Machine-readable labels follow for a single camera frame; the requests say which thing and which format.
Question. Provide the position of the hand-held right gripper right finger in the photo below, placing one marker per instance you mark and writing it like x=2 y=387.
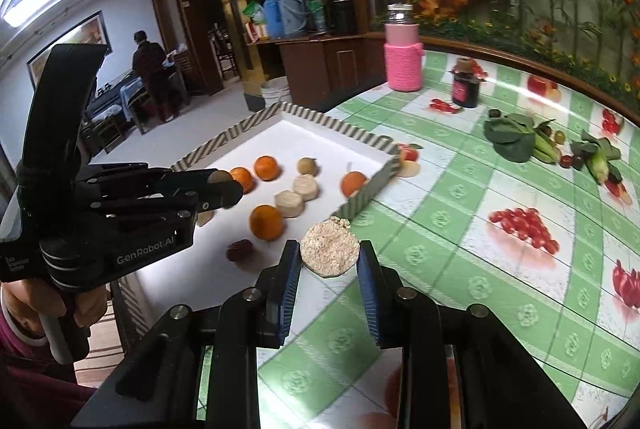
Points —
x=370 y=294

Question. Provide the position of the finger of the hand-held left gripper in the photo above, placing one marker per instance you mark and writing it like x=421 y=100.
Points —
x=150 y=179
x=220 y=199

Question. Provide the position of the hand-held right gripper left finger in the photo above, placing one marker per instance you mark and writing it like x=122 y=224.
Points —
x=287 y=289

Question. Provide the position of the dark red dried fruit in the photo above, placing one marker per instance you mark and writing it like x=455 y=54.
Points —
x=240 y=250

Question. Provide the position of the round beige cake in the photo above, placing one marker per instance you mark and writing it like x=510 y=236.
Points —
x=290 y=204
x=306 y=187
x=330 y=249

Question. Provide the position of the white tray with striped rim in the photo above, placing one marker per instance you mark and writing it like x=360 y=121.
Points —
x=300 y=139

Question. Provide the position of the person's left forearm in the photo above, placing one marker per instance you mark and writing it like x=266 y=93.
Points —
x=30 y=384

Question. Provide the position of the person's left hand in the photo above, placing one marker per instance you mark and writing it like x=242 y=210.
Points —
x=20 y=306

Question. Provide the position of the white bucket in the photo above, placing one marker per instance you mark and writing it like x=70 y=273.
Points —
x=275 y=94

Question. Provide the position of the wooden cabinet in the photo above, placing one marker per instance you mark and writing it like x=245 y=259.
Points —
x=320 y=59

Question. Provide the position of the green and white packet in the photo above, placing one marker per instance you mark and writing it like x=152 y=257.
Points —
x=255 y=16

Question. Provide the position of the blue plastic jug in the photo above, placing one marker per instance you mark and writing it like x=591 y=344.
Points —
x=272 y=19

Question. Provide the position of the grey blue thermos jug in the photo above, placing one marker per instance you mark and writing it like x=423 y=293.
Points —
x=292 y=14

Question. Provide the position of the dark green leafy vegetable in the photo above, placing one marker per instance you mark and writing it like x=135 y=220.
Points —
x=507 y=139

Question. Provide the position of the green bottle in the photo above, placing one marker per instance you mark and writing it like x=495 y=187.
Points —
x=317 y=15

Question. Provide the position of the dark kettle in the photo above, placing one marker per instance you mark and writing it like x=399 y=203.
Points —
x=342 y=16

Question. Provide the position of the dark jar with pink label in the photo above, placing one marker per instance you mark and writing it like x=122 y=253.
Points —
x=465 y=91

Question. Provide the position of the light green vegetable stalk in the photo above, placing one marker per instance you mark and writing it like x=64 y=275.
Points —
x=545 y=149

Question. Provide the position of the pink bottle with knitted sleeve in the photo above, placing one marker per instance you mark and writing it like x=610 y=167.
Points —
x=404 y=64

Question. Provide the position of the green bok choy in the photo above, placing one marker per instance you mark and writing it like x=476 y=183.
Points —
x=600 y=164

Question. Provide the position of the framed wall painting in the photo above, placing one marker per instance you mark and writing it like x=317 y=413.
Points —
x=92 y=31

